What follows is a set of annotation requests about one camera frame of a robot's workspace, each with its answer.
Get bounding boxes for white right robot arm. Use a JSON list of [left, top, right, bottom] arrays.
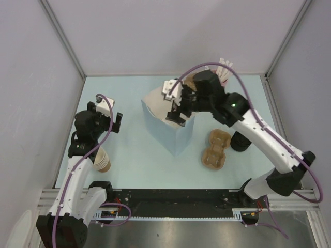
[[162, 70, 315, 207]]

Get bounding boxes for brown pulp cup carrier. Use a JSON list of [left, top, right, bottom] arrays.
[[201, 129, 231, 170]]

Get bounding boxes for pink straw holder cup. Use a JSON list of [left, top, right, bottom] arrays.
[[212, 70, 228, 87]]

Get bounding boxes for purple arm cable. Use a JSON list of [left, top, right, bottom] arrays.
[[51, 93, 132, 248], [168, 61, 324, 239]]

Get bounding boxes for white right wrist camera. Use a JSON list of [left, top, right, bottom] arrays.
[[162, 79, 183, 103]]

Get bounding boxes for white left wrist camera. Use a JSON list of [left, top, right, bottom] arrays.
[[96, 94, 115, 117]]

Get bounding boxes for white wrapped straws bundle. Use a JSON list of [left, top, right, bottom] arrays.
[[216, 57, 233, 83]]

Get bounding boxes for brown pulp carrier stack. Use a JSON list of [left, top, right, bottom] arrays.
[[183, 73, 197, 91]]

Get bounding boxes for light blue paper bag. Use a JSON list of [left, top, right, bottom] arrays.
[[141, 86, 195, 156]]

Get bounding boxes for stacked black cup lids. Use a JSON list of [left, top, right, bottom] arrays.
[[230, 131, 252, 152]]

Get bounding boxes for stacked brown paper cups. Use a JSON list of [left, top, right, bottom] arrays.
[[93, 147, 111, 173]]

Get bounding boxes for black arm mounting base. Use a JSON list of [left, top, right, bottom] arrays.
[[100, 189, 266, 218]]

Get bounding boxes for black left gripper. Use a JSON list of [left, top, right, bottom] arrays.
[[87, 102, 122, 139]]

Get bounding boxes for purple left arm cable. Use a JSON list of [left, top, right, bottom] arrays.
[[51, 93, 132, 248]]

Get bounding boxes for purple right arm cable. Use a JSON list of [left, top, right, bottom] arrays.
[[168, 61, 324, 239]]

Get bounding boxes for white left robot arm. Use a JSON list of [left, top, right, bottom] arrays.
[[36, 95, 123, 247]]

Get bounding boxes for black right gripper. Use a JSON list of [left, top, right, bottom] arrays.
[[166, 84, 214, 126]]

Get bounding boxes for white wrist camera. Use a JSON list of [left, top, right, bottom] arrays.
[[96, 94, 115, 117], [162, 79, 183, 103]]

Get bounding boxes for white slotted cable duct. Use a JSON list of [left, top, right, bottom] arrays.
[[92, 210, 259, 224]]

